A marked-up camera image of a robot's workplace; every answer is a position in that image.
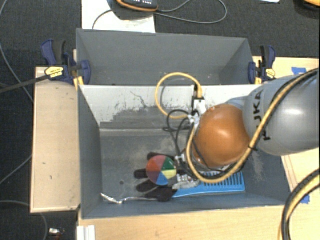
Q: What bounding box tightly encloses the multicolour segmented ball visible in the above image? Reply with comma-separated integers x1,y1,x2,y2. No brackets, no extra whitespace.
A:
145,155,178,187

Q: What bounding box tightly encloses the blue plastic comb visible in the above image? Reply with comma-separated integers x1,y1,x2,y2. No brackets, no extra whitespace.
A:
172,171,247,199

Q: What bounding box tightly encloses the grey metal bin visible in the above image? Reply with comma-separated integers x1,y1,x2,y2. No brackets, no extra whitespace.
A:
74,28,292,220

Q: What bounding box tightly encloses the crumpled silver foil strip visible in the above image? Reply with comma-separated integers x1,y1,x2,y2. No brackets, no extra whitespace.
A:
100,192,151,206

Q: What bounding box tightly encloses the pale wood flat board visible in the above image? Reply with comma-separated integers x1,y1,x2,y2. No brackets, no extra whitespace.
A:
29,66,82,214

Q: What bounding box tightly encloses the black cylinder on white bracket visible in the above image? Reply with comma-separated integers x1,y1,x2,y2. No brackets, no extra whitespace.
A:
188,83,209,125

